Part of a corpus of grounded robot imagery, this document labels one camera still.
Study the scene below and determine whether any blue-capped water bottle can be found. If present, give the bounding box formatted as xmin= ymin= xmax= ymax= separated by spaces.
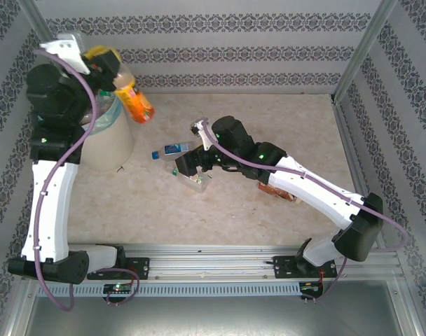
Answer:
xmin=151 ymin=141 xmax=196 ymax=162

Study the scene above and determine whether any green-label tea bottle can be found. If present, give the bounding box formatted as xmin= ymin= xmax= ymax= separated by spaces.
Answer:
xmin=167 ymin=161 xmax=214 ymax=194

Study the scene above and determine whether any orange juice bottle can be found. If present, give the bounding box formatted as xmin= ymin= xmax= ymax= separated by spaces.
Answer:
xmin=111 ymin=62 xmax=156 ymax=125

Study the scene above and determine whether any brown coffee drink bottle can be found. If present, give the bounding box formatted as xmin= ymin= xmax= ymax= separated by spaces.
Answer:
xmin=257 ymin=181 xmax=303 ymax=205

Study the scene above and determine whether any light blue bin liner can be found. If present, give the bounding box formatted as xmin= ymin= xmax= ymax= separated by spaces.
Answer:
xmin=89 ymin=89 xmax=125 ymax=134

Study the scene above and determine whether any cream round bin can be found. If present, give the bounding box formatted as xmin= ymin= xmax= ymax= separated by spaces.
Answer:
xmin=80 ymin=89 xmax=135 ymax=172

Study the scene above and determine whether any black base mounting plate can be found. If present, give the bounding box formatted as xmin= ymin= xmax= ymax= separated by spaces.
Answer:
xmin=272 ymin=255 xmax=338 ymax=279
xmin=86 ymin=257 xmax=151 ymax=281

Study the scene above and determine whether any small circuit board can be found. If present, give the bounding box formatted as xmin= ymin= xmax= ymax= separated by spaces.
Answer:
xmin=299 ymin=281 xmax=323 ymax=293
xmin=103 ymin=283 xmax=133 ymax=295

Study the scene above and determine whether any grey metal shelf panel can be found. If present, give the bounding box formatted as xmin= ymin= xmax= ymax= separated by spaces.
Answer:
xmin=0 ymin=279 xmax=426 ymax=336

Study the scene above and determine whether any aluminium frame post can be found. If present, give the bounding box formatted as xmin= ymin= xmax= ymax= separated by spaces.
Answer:
xmin=330 ymin=0 xmax=399 ymax=106
xmin=16 ymin=0 xmax=67 ymax=71

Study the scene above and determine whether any aluminium mounting rail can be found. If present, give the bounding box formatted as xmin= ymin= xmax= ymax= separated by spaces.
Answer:
xmin=23 ymin=243 xmax=404 ymax=281

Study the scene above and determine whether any aluminium side rail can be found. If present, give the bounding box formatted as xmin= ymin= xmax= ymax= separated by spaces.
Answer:
xmin=331 ymin=99 xmax=406 ymax=267

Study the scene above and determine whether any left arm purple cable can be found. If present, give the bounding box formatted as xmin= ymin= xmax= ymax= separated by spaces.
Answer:
xmin=33 ymin=48 xmax=141 ymax=312

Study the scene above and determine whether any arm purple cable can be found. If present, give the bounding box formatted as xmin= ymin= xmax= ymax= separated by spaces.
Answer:
xmin=200 ymin=117 xmax=409 ymax=306
xmin=33 ymin=48 xmax=141 ymax=312

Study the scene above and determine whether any slotted grey cable duct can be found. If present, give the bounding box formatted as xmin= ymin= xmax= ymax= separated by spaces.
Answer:
xmin=36 ymin=282 xmax=301 ymax=298

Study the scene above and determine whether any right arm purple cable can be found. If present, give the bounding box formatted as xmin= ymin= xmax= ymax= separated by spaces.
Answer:
xmin=200 ymin=117 xmax=409 ymax=306

